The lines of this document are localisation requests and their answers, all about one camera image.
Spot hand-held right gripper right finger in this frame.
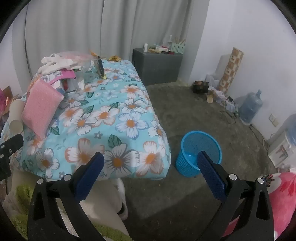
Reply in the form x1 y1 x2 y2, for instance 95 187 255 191
197 151 278 241

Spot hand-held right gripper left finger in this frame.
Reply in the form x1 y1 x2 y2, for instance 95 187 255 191
27 152 107 241

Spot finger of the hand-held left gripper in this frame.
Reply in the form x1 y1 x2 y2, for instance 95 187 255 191
0 135 24 179

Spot blue plastic waste basket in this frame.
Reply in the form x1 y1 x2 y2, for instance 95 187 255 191
176 130 222 178

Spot cardboard tube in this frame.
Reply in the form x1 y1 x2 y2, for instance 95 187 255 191
9 99 26 134

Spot pink sponge pad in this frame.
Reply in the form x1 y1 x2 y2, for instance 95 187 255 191
21 81 65 139

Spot white slipper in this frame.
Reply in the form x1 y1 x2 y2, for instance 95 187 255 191
117 202 129 220

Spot green fluffy cloth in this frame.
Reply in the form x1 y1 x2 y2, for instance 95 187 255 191
7 184 132 241

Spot cardboard box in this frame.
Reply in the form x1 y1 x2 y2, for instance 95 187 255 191
0 86 20 116

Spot white fluffy cloth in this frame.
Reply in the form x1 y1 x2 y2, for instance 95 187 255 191
1 195 30 218

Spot pink floral blanket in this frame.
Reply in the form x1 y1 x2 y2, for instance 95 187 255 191
222 171 296 241

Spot white appliance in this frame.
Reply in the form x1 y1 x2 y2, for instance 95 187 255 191
268 130 296 167

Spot blue floral blanket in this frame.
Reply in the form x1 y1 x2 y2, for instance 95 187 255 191
0 59 171 180

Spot pink and white label packet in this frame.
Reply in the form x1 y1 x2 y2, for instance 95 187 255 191
42 70 77 90

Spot blue water jug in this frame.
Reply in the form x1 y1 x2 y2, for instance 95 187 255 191
238 90 263 123

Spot printed plastic bag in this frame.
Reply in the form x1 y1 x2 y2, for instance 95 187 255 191
209 87 229 105

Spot white cloth gloves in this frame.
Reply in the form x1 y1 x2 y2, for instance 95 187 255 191
38 54 77 75

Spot black box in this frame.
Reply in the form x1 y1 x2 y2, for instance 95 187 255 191
193 81 210 94

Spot blue dispenser jug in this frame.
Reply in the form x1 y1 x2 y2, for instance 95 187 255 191
277 113 296 142

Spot white plastic bag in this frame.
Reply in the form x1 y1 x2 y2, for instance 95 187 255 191
206 74 220 90

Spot dark foil snack packet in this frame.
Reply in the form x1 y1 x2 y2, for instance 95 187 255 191
89 50 107 79

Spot clear plastic bag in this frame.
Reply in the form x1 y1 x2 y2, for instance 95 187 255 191
55 51 97 70

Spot patterned rolled mat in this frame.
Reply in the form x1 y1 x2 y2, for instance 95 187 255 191
218 47 244 94

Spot grey cabinet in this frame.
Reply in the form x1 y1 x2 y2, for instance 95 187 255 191
132 48 184 87

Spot green organizer box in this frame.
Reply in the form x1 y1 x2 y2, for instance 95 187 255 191
170 38 186 54

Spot grey curtain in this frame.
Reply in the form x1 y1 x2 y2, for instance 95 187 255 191
24 0 210 70

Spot black charger with cable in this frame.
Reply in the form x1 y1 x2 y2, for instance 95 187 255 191
220 95 240 124

